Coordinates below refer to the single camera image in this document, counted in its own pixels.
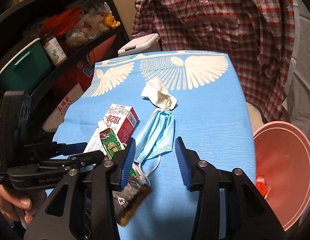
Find red white 1928 carton box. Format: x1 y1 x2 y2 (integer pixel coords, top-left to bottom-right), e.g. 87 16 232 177
83 103 140 156

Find pink plastic trash bin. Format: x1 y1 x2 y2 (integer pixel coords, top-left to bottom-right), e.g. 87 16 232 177
254 121 310 231

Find person's left hand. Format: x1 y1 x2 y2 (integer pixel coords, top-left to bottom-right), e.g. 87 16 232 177
0 185 47 224

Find glass jar with label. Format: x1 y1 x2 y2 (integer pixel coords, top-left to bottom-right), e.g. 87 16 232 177
43 33 67 67

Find red plastic bag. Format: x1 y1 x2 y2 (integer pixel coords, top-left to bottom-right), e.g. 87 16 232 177
39 7 82 38

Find red plaid shirt person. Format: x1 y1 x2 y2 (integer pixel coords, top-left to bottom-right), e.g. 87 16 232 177
132 0 295 121

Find black metal shelf rack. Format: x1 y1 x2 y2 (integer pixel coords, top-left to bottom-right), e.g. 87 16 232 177
0 0 131 100

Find dark brown snack wrapper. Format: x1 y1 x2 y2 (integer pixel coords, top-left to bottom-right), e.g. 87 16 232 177
113 176 151 226

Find crumpled white tissue paper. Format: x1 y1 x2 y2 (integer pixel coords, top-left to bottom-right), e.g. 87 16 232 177
141 77 177 111

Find green ointment tube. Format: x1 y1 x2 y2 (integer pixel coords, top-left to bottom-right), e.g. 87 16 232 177
98 119 134 160

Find red orange candy wrapper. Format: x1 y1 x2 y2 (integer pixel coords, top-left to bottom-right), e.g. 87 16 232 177
255 176 271 199

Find clear plastic bags of food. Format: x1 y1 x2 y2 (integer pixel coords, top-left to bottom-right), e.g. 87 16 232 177
66 2 113 50

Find blue surgical face mask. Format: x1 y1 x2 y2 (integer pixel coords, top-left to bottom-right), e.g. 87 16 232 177
133 108 176 179

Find red white printed bag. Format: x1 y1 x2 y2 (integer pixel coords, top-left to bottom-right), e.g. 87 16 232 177
42 35 116 132

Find teal plastic container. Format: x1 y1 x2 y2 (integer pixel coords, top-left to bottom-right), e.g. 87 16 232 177
0 38 51 92

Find blue tablecloth with white wings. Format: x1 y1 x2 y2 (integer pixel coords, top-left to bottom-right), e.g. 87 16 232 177
44 50 257 240

